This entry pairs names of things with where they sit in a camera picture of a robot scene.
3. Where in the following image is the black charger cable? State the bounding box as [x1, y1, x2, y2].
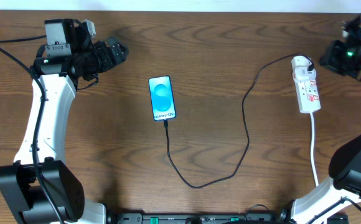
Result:
[162, 52, 315, 190]

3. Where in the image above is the blue Galaxy smartphone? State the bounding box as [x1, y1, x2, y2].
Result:
[148, 76, 177, 121]

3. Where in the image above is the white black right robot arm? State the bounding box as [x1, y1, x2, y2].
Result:
[283, 13, 361, 223]

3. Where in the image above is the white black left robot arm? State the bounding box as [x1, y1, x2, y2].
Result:
[0, 19, 129, 223]

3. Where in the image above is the white power strip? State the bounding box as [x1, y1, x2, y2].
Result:
[291, 55, 321, 114]

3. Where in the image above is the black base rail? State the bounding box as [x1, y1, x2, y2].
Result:
[106, 211, 292, 224]

